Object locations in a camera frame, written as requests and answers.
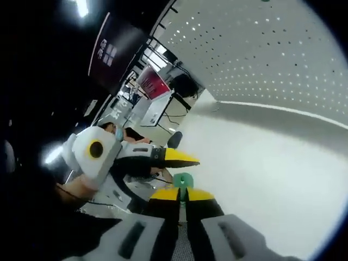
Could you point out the black computer mouse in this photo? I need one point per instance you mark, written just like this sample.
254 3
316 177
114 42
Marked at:
175 140

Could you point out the red display screen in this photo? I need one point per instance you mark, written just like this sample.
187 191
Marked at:
152 84

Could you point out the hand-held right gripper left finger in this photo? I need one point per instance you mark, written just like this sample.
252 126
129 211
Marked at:
163 225

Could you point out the black bulky object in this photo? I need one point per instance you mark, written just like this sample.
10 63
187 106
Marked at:
185 84

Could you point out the person's black clothing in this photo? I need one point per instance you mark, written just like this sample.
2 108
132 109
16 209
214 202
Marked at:
40 231

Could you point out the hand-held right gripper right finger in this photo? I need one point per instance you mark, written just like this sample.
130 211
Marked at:
204 225

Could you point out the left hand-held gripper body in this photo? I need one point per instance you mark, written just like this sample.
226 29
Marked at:
79 160

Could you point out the white perforated mounting plate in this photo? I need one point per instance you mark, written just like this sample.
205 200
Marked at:
258 54

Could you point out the large dark wall display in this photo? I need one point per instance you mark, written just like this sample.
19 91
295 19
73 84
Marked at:
114 54

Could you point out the bright ceiling light panel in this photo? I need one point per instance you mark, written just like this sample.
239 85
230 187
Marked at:
53 159
80 8

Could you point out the white side table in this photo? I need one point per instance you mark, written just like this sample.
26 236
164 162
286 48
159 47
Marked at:
156 111

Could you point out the person's left hand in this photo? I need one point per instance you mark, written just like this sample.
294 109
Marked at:
76 189

